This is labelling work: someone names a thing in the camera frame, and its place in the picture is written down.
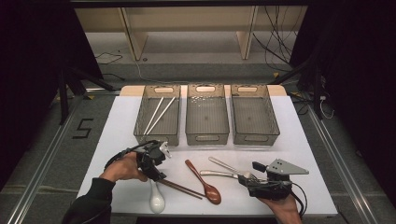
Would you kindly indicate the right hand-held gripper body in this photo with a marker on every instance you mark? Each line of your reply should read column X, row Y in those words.
column 271, row 188

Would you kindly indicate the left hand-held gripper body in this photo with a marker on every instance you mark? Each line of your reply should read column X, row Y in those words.
column 151, row 157

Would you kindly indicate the white ceramic spoon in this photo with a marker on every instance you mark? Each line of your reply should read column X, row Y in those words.
column 157, row 202

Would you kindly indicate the silver metal fork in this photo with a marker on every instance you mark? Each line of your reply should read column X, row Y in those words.
column 224, row 165

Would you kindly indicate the silver metal spoon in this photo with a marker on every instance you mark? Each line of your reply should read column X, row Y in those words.
column 218, row 173

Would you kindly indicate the translucent grey plastic bin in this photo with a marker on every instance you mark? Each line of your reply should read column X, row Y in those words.
column 207, row 118
column 162, row 124
column 253, row 118

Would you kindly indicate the brown wooden spoon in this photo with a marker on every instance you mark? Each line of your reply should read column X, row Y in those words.
column 213, row 194

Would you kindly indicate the white chopstick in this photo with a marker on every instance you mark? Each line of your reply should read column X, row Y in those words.
column 153, row 115
column 161, row 115

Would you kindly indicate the person's left hand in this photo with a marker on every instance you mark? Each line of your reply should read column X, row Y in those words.
column 124, row 169

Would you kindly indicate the person's right hand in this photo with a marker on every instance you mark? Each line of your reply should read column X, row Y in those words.
column 286, row 211

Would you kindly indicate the black metal stand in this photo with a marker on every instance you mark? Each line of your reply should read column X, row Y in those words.
column 63, row 99
column 317, row 93

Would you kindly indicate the dark curtain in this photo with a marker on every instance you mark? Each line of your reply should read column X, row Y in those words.
column 367, row 77
column 25, row 62

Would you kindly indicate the light wooden shelf unit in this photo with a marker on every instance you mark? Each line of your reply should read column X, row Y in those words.
column 186, row 18

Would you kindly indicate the black overhead bar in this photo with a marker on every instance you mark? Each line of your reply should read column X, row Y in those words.
column 186, row 3

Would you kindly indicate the long aluminium floor rail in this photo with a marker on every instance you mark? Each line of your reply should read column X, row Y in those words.
column 39, row 174
column 345, row 174

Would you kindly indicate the short aluminium floor rail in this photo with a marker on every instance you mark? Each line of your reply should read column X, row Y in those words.
column 102, row 91

